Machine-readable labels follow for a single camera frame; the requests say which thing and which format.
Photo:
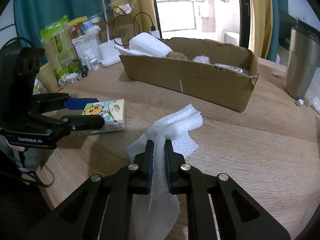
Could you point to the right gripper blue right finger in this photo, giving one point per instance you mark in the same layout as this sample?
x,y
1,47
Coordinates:
x,y
167,150

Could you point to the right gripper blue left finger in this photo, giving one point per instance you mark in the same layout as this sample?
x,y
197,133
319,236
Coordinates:
x,y
149,150

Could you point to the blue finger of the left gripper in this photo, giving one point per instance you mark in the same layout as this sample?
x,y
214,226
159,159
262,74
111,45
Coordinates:
x,y
78,103
83,122

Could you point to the green cartoon tissue pack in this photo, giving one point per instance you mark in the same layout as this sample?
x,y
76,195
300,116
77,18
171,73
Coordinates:
x,y
113,113

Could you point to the white paper towel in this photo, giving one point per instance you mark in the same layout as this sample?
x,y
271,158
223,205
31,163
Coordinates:
x,y
154,215

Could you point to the brown fuzzy soft object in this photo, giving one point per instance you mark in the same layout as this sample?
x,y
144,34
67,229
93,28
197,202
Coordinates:
x,y
176,55

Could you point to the cotton swab plastic bag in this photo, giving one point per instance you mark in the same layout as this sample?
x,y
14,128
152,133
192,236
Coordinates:
x,y
232,68

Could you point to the person left hand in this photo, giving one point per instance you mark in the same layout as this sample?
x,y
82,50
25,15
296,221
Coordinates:
x,y
18,148

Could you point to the black small flashlight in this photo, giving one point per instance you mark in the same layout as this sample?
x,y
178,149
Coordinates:
x,y
84,71

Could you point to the white pill bottle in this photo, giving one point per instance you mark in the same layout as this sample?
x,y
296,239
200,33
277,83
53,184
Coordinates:
x,y
87,60
93,61

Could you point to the white perforated basket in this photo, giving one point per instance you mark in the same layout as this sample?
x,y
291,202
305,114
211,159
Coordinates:
x,y
82,44

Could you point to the green snack bag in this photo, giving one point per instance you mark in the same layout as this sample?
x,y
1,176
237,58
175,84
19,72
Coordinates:
x,y
56,39

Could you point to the brown cardboard box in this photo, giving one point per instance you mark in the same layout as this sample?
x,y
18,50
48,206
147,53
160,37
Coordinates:
x,y
197,76

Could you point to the white phone charger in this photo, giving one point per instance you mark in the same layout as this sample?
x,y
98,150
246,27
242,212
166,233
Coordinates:
x,y
154,32

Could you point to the teal left curtain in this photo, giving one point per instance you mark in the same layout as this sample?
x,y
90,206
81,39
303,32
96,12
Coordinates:
x,y
31,16

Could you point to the teal curtain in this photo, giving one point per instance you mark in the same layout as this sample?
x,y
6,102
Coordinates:
x,y
31,16
277,5

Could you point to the yellow left curtain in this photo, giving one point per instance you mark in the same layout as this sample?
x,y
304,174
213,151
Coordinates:
x,y
135,5

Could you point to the yellow curtain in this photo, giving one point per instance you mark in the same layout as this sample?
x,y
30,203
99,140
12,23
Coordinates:
x,y
135,5
261,27

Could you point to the steel travel mug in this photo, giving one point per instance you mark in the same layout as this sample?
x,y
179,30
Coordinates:
x,y
302,64

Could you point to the yellow right curtain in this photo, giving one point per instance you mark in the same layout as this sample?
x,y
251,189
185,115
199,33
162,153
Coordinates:
x,y
261,27

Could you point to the black computer monitor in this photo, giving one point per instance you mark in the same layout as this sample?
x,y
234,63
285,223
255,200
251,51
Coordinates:
x,y
287,22

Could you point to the teal right curtain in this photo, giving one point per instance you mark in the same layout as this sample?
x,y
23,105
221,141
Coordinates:
x,y
277,5

